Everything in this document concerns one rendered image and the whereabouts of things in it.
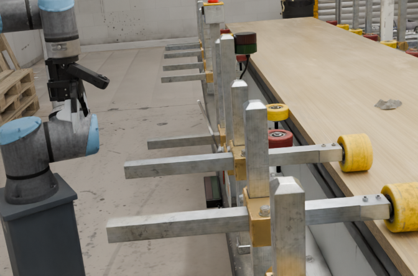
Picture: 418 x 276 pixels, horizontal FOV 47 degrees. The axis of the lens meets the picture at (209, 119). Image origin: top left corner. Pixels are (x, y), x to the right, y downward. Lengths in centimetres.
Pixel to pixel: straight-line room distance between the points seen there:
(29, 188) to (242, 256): 90
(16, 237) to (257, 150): 120
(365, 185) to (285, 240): 49
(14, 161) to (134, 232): 104
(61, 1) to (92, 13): 771
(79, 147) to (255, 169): 106
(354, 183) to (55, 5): 85
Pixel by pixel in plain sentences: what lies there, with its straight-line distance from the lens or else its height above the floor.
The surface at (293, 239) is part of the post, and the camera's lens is 58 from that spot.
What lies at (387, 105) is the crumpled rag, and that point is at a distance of 154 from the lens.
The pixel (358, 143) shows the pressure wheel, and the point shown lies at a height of 97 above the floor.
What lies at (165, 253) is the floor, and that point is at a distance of 251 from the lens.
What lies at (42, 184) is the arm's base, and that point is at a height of 65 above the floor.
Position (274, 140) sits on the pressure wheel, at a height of 90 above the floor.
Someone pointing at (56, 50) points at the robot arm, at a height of 116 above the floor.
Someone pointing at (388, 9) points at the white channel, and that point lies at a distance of 279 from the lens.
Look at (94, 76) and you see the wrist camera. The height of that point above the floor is 108.
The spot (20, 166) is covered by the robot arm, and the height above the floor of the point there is 74.
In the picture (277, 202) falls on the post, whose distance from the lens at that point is 56.
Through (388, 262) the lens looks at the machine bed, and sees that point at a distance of 89.
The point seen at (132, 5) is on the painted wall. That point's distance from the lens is 894.
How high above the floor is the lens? 135
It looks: 18 degrees down
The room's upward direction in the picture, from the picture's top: 4 degrees counter-clockwise
